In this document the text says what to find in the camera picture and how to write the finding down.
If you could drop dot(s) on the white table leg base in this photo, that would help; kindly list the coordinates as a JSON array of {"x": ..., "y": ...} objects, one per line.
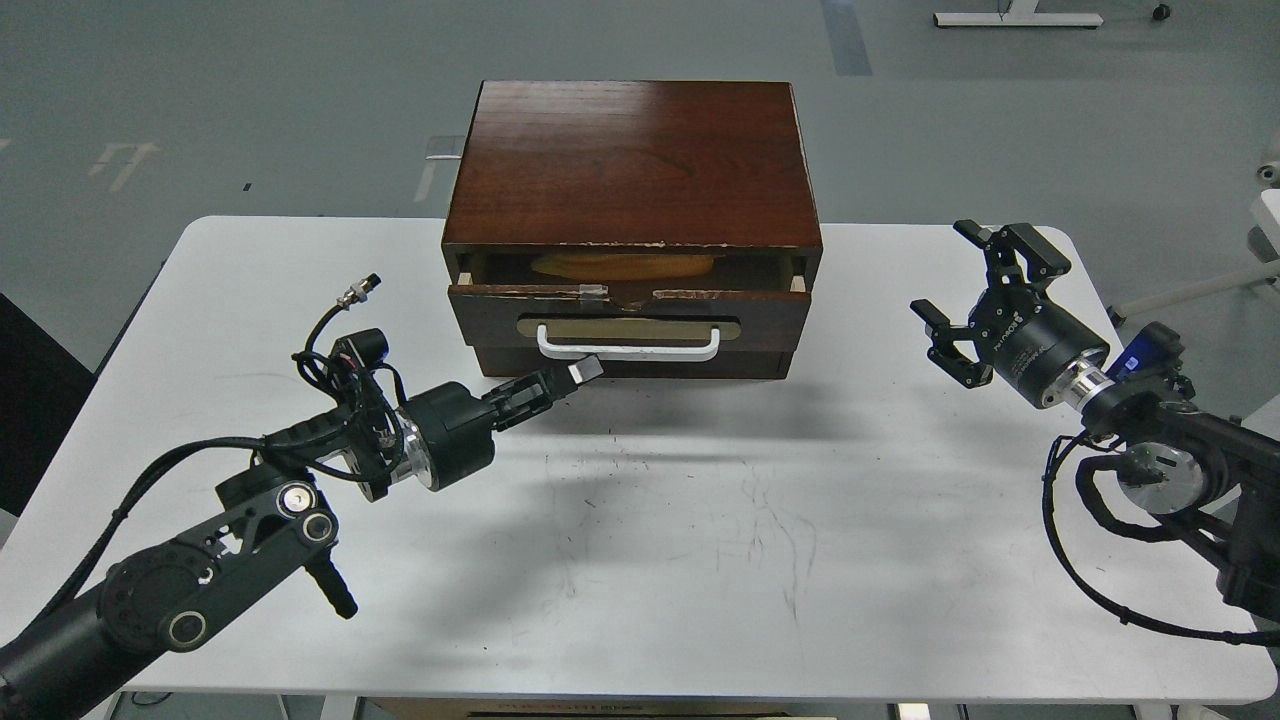
[{"x": 1018, "y": 15}]

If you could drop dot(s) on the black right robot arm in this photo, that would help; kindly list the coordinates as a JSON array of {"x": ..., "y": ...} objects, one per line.
[{"x": 1162, "y": 470}]

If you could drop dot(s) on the yellow corn cob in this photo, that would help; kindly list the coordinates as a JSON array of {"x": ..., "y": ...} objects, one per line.
[{"x": 622, "y": 267}]

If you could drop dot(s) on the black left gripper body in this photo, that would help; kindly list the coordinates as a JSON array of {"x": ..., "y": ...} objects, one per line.
[{"x": 456, "y": 430}]

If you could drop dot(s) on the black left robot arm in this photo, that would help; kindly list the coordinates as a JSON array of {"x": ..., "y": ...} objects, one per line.
[{"x": 173, "y": 597}]

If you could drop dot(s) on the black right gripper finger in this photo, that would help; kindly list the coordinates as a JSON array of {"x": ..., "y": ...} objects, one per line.
[
  {"x": 944, "y": 352},
  {"x": 1017, "y": 257}
]

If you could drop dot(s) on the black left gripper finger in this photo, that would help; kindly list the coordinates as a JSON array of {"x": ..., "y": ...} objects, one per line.
[{"x": 532, "y": 394}]

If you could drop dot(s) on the wooden drawer with white handle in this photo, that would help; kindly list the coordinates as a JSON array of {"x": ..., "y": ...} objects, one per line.
[{"x": 754, "y": 303}]

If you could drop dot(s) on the white stand at right edge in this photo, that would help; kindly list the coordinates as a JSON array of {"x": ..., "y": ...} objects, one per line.
[{"x": 1261, "y": 241}]

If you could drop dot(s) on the dark wooden drawer cabinet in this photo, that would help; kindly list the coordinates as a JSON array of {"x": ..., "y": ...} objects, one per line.
[{"x": 642, "y": 167}]

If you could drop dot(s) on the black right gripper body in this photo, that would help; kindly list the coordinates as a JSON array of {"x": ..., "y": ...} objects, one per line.
[{"x": 1029, "y": 341}]

